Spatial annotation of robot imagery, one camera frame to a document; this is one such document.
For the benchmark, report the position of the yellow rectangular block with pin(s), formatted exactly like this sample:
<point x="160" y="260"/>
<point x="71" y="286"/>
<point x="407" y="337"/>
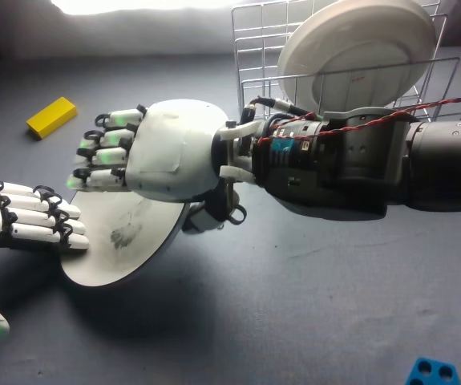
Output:
<point x="52" y="118"/>

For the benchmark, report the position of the white plate with grey smudge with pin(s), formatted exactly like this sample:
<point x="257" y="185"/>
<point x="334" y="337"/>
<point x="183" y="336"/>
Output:
<point x="126" y="248"/>
<point x="358" y="52"/>

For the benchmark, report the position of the grey table cloth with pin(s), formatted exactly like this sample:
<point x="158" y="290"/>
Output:
<point x="294" y="301"/>

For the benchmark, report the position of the blue pentagon block with holes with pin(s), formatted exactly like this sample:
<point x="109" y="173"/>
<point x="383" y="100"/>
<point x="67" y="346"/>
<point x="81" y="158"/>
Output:
<point x="418" y="379"/>

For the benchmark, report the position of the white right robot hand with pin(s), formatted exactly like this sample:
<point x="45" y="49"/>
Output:
<point x="174" y="152"/>

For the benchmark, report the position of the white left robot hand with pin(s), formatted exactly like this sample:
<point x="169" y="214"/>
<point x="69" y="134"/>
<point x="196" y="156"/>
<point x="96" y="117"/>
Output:
<point x="25" y="212"/>

